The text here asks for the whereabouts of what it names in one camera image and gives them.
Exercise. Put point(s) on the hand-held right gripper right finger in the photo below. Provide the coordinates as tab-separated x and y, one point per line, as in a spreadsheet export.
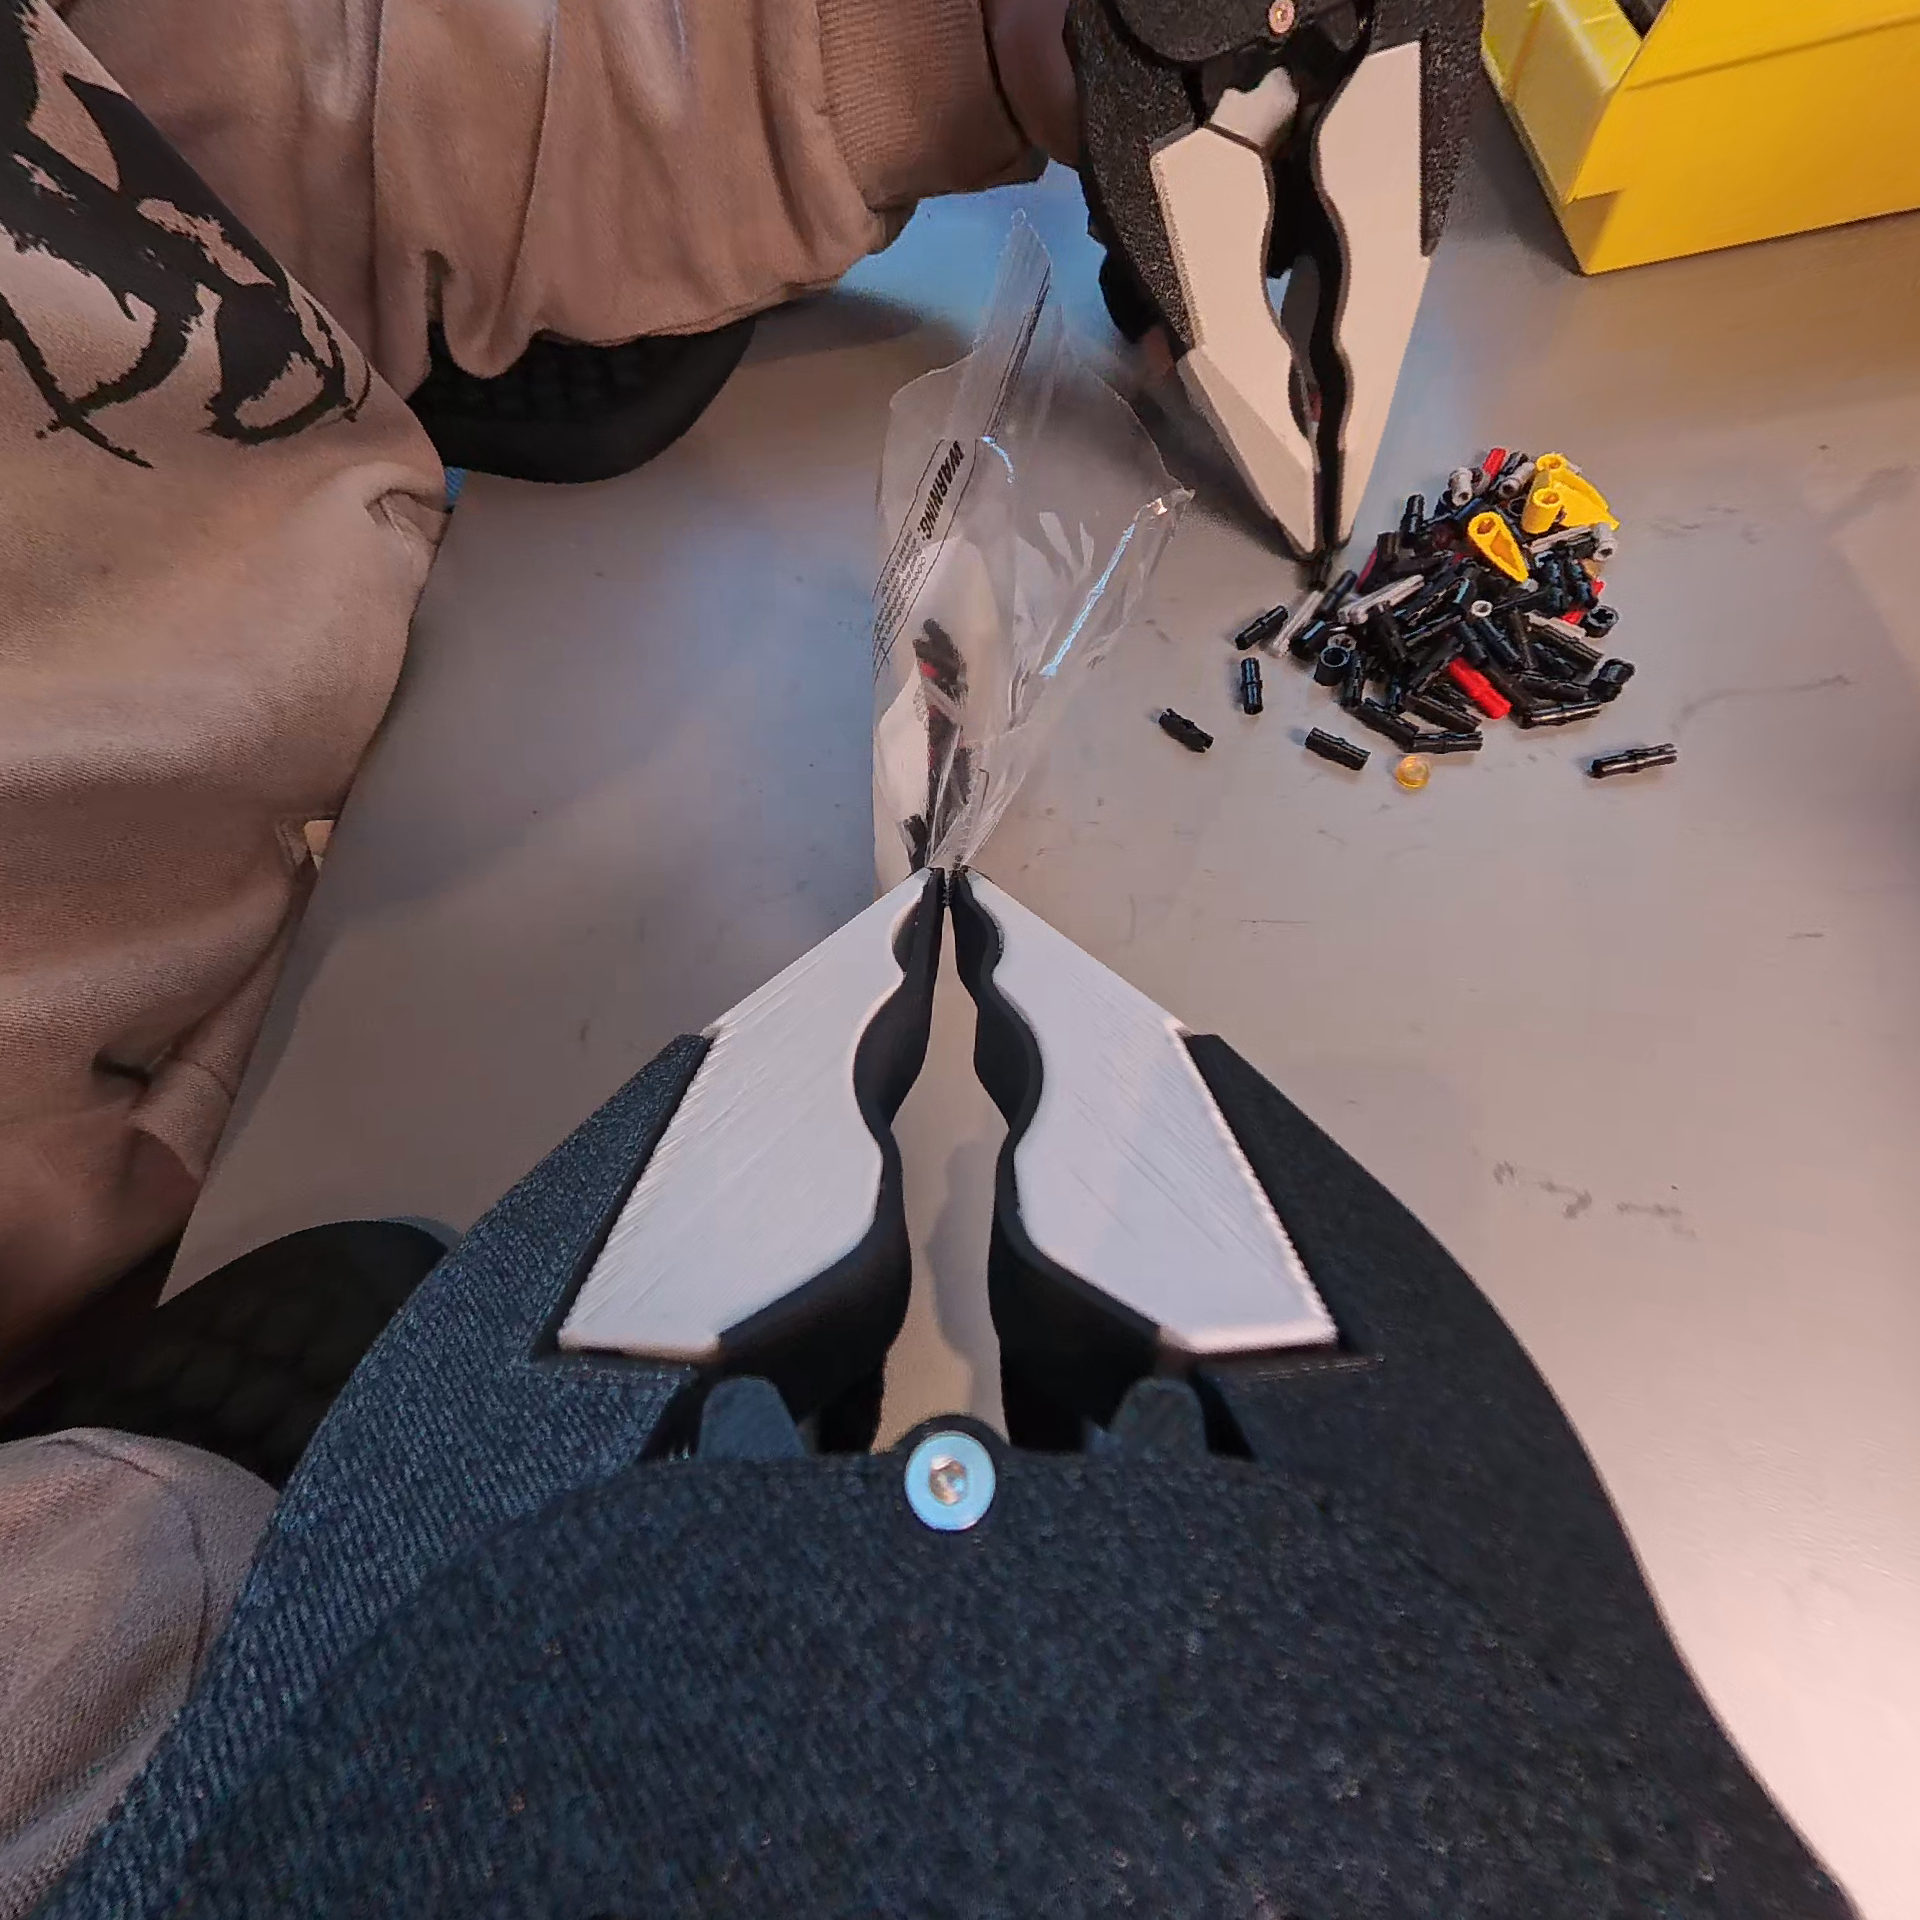
1157	1201

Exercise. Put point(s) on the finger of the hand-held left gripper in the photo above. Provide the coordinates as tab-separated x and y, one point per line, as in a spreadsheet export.
1380	240
1231	301

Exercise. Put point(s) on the black armrest pad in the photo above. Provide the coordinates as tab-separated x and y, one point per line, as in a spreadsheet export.
240	1351
586	406

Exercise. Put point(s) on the pile of mixed small plastic parts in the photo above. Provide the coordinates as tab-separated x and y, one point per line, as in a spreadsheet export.
1470	631

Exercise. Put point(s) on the grey desk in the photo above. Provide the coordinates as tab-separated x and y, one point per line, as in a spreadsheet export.
1621	1050

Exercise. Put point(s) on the person's beige printed sweatshirt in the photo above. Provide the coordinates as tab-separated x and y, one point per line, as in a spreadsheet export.
180	691

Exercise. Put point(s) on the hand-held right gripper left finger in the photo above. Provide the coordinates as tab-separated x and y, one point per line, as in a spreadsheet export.
750	1186

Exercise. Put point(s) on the yellow storage bin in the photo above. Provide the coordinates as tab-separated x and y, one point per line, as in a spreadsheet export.
1710	150

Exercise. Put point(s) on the clear plastic bag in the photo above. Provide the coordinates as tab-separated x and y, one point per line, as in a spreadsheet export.
1021	540

